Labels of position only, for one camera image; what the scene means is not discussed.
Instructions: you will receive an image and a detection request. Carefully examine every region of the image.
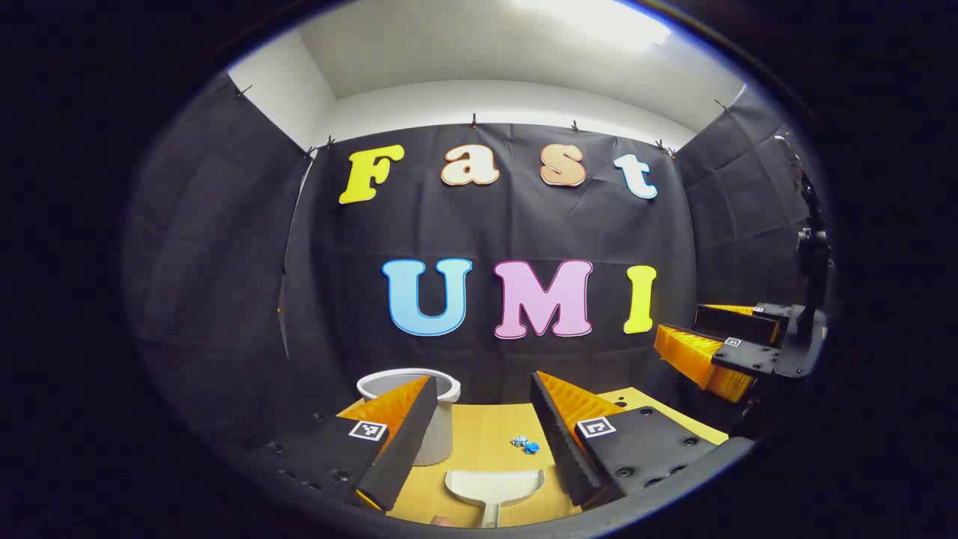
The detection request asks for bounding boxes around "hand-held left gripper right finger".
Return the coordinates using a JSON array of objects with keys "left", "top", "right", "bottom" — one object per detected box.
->
[{"left": 530, "top": 371, "right": 730, "bottom": 508}]

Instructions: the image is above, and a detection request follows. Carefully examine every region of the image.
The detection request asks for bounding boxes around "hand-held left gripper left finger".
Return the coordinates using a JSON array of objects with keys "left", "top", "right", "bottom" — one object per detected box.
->
[{"left": 251, "top": 376, "right": 439, "bottom": 514}]

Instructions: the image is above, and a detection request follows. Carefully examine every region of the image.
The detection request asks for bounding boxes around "white garbage bin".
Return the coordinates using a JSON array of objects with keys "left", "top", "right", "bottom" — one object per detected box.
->
[{"left": 357, "top": 368, "right": 462, "bottom": 466}]

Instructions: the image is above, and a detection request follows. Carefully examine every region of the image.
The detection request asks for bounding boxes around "white dustpan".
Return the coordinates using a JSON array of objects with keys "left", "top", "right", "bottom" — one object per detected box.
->
[{"left": 445, "top": 469, "right": 546, "bottom": 529}]

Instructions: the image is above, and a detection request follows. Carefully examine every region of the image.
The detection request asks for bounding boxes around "wooden desktop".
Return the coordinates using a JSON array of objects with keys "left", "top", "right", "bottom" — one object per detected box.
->
[{"left": 337, "top": 387, "right": 730, "bottom": 529}]

